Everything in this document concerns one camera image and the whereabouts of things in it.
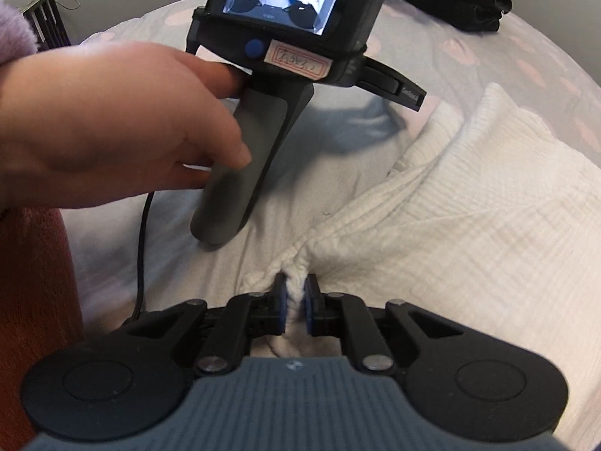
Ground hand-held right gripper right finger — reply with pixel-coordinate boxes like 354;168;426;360
304;273;465;377

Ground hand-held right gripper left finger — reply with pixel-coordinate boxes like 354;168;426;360
124;273;287;377

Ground white crinkled garment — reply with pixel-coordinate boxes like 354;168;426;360
235;82;601;451

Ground person's left forearm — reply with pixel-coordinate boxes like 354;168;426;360
0;0;39;65

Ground black folded clothes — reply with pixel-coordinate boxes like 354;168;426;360
392;0;513;33

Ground person's left hand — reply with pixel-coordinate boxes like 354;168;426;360
0;40;253;210

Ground pink dotted bed sheet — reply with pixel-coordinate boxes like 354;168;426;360
61;0;601;325

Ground red fleece clothing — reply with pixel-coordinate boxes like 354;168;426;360
0;206;86;451

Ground dark slatted rack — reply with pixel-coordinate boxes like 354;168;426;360
19;0;80;48

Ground black cable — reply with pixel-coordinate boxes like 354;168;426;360
119;190;157;327

